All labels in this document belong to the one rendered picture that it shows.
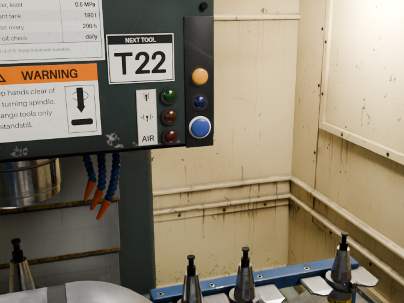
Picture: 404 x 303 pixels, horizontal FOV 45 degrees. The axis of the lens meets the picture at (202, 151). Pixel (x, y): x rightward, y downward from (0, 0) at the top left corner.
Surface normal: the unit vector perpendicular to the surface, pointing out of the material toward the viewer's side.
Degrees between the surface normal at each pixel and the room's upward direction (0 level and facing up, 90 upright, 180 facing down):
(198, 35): 90
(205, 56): 90
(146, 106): 90
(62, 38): 90
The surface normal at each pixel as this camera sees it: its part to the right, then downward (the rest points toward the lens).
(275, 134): 0.29, 0.27
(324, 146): -0.96, 0.09
